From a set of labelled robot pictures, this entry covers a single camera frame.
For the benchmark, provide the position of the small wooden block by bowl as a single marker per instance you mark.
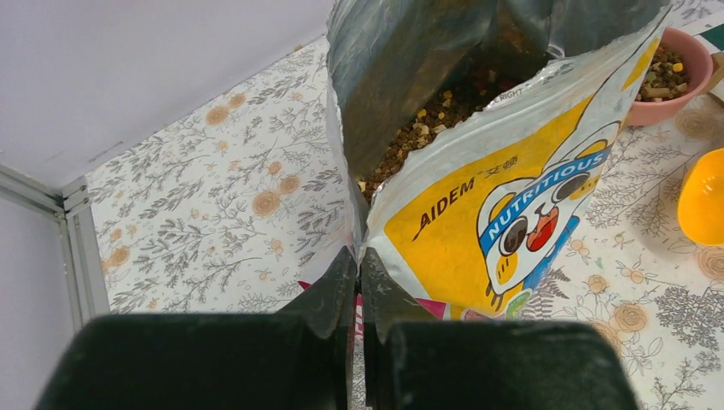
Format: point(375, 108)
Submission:
point(714, 87)

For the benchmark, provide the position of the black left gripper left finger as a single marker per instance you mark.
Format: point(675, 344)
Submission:
point(299, 357)

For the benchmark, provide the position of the green white checkerboard mat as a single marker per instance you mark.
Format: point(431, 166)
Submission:
point(713, 34)

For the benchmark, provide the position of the yellow plastic scoop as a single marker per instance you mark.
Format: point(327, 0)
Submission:
point(700, 206)

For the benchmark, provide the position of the pink pet food bowl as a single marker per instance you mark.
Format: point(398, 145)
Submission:
point(680, 69)

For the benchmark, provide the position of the pet food bag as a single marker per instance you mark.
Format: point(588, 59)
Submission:
point(471, 135)

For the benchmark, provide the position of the floral table mat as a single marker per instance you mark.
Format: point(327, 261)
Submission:
point(221, 211)

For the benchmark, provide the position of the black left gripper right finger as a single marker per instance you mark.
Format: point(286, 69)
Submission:
point(414, 360)

